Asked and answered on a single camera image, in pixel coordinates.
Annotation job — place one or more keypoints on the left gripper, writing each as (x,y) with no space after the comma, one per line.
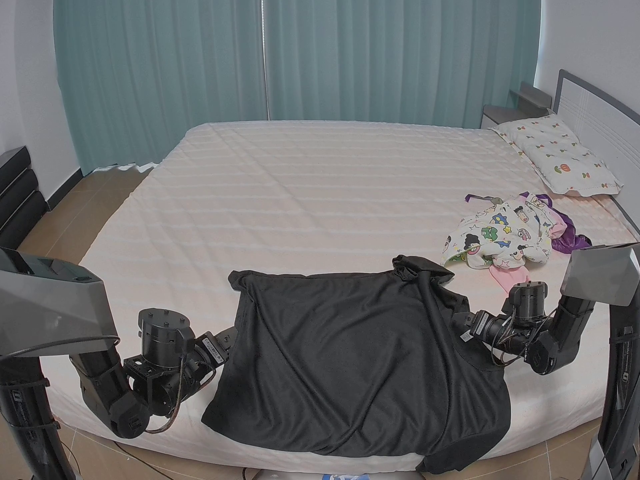
(215,349)

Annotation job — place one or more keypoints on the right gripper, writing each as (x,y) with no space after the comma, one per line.
(481,325)

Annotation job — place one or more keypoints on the black T-shirt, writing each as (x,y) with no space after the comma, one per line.
(350,358)

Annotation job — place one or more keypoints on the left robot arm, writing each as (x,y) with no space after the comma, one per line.
(50,308)

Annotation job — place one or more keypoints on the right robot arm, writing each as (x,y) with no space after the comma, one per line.
(600,278)

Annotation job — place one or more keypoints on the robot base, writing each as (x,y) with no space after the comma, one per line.
(345,476)

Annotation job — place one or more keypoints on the bed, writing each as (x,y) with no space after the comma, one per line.
(300,193)

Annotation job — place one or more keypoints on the pink garment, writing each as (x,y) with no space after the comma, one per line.
(507,278)

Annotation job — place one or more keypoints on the white printed pyjama top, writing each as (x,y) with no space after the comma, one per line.
(500,233)

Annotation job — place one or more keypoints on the purple garment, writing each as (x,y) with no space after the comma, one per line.
(570,240)

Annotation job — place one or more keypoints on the white printed pillow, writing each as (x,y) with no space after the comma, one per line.
(560,158)

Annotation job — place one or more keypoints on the grey bedside table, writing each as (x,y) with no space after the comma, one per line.
(515,110)

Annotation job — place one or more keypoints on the black chest of drawers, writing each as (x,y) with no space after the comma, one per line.
(20,193)

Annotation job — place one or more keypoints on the blue-green curtain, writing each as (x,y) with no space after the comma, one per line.
(400,43)
(160,68)

